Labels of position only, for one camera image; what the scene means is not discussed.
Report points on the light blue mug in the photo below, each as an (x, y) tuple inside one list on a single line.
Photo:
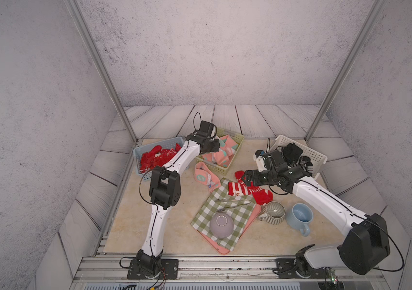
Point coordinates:
[(299, 218)]

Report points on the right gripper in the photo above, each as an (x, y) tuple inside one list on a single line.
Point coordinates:
[(255, 174)]

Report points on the red striped santa sock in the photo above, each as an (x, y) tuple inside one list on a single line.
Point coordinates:
[(237, 189)]

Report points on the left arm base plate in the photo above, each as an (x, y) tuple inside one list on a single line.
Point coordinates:
[(163, 269)]

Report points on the red patterned knit sock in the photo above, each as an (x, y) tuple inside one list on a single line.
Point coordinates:
[(260, 195)]

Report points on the white plastic basket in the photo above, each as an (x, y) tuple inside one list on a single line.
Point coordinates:
[(318, 159)]

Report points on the left metal frame post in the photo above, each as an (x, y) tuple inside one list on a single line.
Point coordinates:
[(85, 33)]

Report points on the grey upturned bowl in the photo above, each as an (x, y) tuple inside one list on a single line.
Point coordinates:
[(221, 225)]

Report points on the pink sock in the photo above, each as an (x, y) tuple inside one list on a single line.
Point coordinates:
[(220, 158), (228, 145), (206, 177)]

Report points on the blue plastic basket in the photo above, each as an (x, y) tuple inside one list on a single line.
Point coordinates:
[(167, 143)]

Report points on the green plastic basket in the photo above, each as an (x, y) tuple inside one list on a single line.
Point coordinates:
[(237, 137)]

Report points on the metal tongs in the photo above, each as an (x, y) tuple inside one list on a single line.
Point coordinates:
[(231, 204)]

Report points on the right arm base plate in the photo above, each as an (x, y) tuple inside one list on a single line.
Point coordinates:
[(288, 268)]

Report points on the red fluffy sock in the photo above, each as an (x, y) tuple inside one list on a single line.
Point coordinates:
[(158, 156)]

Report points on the striped ceramic mug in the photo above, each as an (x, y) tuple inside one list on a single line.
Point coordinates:
[(272, 213)]

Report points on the front aluminium rail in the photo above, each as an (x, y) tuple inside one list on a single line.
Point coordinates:
[(216, 273)]

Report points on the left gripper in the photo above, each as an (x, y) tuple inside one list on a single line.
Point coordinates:
[(215, 141)]

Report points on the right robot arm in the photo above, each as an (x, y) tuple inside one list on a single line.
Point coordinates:
[(366, 240)]

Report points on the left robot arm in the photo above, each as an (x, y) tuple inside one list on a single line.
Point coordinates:
[(165, 192)]

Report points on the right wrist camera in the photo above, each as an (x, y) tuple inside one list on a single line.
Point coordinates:
[(258, 158)]

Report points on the green checkered cloth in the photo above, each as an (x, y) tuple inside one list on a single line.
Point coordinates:
[(242, 216)]

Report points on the black white striped sock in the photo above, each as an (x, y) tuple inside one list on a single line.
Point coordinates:
[(293, 156)]

